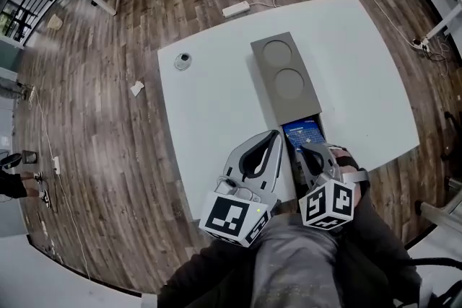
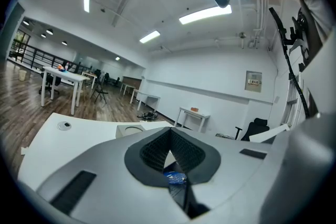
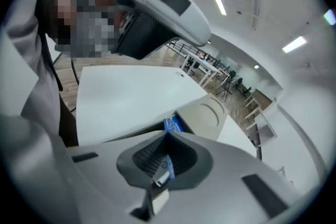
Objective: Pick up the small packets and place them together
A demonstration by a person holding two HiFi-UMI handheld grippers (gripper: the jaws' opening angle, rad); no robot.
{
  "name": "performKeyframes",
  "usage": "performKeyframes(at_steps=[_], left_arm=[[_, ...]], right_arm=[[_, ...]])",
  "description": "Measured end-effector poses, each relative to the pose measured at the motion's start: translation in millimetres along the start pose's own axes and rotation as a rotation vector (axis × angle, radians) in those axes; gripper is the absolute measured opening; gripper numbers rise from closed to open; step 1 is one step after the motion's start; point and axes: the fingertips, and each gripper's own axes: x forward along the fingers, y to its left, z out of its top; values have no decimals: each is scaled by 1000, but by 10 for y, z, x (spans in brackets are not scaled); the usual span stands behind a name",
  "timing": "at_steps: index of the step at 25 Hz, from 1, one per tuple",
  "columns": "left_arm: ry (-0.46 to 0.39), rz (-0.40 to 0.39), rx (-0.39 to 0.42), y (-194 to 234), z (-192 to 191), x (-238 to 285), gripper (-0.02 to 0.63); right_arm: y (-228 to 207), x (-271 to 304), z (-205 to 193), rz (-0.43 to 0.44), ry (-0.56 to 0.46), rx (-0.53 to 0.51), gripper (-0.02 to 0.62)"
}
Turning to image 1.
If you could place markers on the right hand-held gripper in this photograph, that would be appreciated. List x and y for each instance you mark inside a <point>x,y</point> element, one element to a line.
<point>326,205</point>

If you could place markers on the person's right forearm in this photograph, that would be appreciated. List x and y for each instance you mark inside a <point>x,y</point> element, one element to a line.
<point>375,249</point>

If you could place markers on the crumpled beige paper bag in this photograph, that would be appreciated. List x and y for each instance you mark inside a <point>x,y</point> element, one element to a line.
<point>55,22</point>

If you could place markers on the grey box with round recesses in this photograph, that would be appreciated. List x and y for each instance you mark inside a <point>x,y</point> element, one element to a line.
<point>288,83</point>

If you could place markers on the person's left forearm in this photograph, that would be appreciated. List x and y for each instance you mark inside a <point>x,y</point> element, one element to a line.
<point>209,277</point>

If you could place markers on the blue small packet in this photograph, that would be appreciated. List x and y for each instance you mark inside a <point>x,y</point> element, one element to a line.
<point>301,135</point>

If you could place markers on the white paper scrap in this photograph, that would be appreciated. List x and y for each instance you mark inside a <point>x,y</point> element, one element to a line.
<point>136,88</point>

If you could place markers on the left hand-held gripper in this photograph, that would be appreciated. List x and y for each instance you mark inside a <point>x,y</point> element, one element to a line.
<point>231,216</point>

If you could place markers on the white power strip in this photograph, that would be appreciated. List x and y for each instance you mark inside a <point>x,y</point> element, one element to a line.
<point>235,9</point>
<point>56,164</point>

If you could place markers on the white socket with plugs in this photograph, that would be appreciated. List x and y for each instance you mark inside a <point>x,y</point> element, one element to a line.
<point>421,44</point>

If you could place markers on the person's right hand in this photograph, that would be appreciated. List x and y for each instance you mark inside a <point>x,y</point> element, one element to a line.
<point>341,155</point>

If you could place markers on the small black bin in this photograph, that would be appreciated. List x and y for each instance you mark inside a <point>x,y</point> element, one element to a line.
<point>29,157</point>

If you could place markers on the person's grey trouser leg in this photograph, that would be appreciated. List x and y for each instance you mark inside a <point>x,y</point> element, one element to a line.
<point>299,263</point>

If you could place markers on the grey metal chair frame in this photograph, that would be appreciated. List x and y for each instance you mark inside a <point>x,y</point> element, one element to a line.
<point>440,205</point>

